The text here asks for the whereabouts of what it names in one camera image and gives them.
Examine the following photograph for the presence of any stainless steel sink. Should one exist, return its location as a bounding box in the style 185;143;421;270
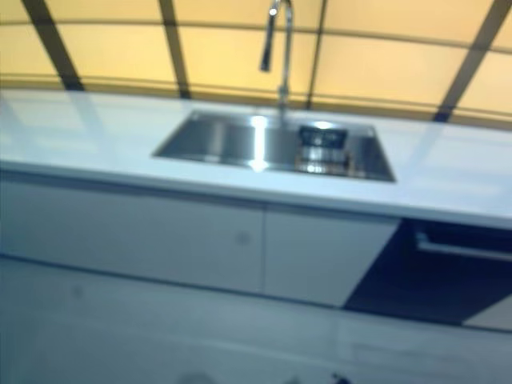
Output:
150;108;398;185

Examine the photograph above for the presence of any black sink dish rack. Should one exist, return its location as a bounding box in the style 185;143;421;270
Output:
294;123;356;177

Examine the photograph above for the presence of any narrow white cabinet door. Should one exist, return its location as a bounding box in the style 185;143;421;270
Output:
262;203;401;310

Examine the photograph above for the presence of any wide white cabinet door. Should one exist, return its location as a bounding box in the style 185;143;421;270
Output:
0;170;267;295

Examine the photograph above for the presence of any chrome kitchen faucet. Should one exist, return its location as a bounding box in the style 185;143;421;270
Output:
258;0;296;119

